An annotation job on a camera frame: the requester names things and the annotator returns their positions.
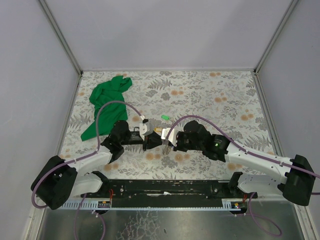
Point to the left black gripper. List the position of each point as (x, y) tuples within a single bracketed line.
[(145, 144)]

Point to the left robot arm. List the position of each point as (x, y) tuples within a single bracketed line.
[(75, 170)]

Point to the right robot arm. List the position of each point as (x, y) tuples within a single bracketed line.
[(277, 168)]

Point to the light green key tag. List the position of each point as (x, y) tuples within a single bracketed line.
[(165, 117)]

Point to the floral table mat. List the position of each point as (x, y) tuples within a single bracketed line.
[(224, 101)]

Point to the green cloth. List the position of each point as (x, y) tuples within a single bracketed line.
[(105, 110)]

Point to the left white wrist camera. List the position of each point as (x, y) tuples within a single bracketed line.
[(145, 128)]

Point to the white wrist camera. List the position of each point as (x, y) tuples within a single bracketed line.
[(145, 128), (169, 135)]

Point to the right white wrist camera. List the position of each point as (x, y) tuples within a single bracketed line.
[(169, 135)]

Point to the aluminium frame rail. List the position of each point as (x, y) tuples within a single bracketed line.
[(295, 190)]

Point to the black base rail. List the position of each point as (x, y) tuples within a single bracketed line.
[(168, 194)]

